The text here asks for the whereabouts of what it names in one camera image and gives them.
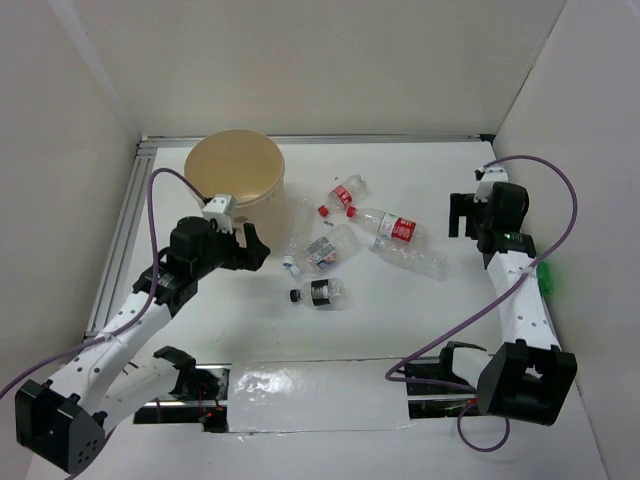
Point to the aluminium frame rail left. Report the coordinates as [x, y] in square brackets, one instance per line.
[114, 273]

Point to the clear ribbed bottle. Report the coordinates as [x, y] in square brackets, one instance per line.
[421, 261]

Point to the aluminium frame rail back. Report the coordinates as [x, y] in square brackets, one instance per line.
[162, 141]

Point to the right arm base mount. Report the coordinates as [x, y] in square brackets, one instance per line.
[430, 401]

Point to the tan round paper bin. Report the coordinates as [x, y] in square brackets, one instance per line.
[249, 166]

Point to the small red label bottle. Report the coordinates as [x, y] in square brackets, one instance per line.
[344, 195]

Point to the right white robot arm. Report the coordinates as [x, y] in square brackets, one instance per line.
[529, 376]

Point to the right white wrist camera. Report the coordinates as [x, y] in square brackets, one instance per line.
[486, 177]

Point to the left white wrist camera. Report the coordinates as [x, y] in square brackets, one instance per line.
[219, 210]

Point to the black label plastic bottle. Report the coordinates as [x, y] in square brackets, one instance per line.
[319, 294]

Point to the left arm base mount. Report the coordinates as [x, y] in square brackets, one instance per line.
[203, 402]

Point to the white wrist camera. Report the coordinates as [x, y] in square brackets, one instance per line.
[486, 177]
[219, 210]

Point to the blue label clear bottle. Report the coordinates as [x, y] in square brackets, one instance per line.
[327, 251]

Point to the long red label bottle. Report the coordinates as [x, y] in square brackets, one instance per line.
[387, 225]

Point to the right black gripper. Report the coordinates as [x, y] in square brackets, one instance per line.
[459, 208]

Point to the aluminium frame rail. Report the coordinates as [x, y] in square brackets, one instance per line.
[114, 273]
[162, 141]

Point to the white tape sheet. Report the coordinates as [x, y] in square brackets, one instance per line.
[324, 396]

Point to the green plastic bottle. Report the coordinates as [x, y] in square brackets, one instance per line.
[544, 279]

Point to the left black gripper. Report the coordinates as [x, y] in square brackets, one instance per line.
[257, 250]

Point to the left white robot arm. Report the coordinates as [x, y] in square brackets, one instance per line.
[68, 419]

